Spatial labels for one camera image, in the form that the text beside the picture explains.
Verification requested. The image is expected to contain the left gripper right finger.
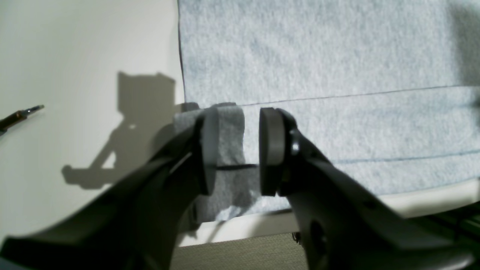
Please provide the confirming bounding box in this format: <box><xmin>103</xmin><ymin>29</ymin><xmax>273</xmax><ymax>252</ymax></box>
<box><xmin>259</xmin><ymin>108</ymin><xmax>475</xmax><ymax>270</ymax></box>

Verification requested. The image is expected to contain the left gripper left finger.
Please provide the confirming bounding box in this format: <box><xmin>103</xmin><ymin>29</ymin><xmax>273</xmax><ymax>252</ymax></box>
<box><xmin>1</xmin><ymin>108</ymin><xmax>219</xmax><ymax>270</ymax></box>

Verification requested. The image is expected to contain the grey T-shirt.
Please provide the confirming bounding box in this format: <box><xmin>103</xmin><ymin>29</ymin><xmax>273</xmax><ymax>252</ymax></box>
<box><xmin>178</xmin><ymin>0</ymin><xmax>479</xmax><ymax>222</ymax></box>

